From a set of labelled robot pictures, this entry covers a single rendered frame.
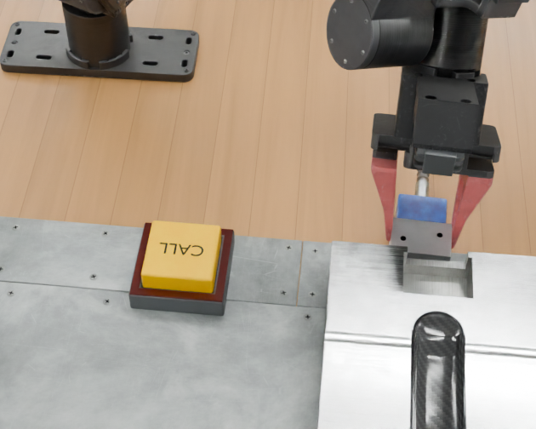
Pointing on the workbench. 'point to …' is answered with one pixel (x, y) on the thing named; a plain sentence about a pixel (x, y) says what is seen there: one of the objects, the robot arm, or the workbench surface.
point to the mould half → (510, 320)
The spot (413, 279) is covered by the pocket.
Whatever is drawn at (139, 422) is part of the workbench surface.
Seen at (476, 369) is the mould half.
